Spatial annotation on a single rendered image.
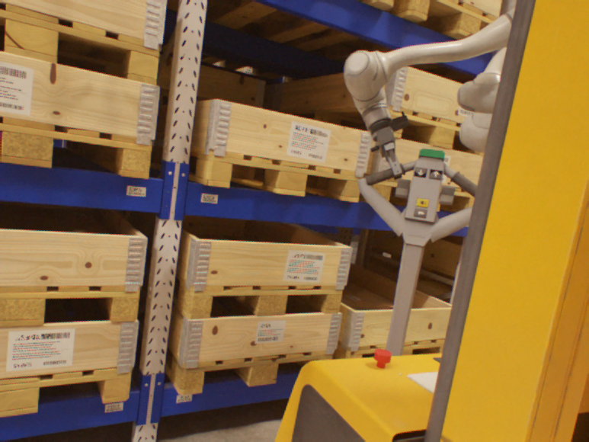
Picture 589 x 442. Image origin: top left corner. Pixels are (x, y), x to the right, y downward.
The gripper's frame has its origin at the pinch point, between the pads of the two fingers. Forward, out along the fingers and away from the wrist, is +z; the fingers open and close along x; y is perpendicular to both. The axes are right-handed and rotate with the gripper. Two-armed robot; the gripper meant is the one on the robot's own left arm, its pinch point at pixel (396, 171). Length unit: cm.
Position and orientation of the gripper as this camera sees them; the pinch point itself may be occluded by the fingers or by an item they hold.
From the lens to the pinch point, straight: 159.3
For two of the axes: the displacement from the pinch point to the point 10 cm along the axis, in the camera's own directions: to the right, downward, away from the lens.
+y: -9.3, 3.2, 1.7
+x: -2.3, -1.7, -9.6
